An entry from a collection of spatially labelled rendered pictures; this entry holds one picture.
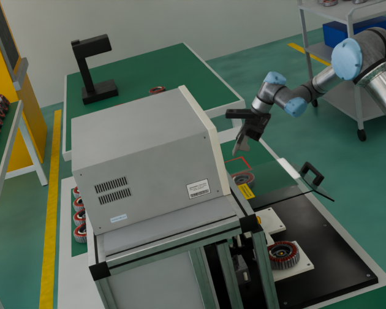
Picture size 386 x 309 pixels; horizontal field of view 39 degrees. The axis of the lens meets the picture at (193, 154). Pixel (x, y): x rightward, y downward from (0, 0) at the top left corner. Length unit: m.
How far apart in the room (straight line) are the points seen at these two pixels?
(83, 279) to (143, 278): 0.61
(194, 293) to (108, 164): 0.42
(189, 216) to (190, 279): 0.17
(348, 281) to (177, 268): 0.53
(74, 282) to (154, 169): 0.73
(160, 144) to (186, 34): 5.56
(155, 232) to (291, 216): 0.71
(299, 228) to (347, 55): 0.62
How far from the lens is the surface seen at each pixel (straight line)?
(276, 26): 7.26
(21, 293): 3.54
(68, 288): 2.03
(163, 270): 1.45
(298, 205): 2.07
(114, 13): 6.79
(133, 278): 1.45
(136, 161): 1.43
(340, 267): 1.76
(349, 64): 1.72
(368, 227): 3.27
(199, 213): 1.47
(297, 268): 1.75
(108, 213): 1.49
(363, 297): 1.68
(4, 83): 5.06
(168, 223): 1.47
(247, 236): 1.68
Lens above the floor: 1.86
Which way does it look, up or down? 24 degrees down
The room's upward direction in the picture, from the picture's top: 14 degrees counter-clockwise
